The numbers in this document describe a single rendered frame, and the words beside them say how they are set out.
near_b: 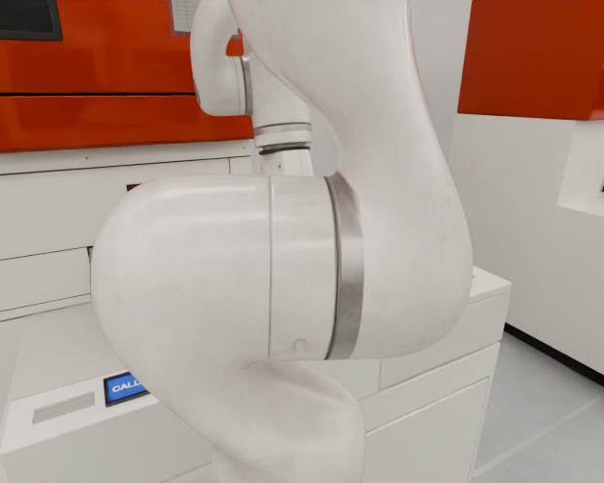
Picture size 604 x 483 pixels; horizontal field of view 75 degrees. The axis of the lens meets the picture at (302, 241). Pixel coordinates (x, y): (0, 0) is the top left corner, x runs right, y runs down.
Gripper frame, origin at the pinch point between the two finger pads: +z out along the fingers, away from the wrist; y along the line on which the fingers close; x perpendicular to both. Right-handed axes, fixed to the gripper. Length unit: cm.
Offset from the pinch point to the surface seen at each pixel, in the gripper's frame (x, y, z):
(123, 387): -26.5, -3.2, 14.7
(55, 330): -39, -53, 19
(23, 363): -45, -42, 21
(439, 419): 33, -5, 44
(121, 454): -28.1, -0.2, 22.4
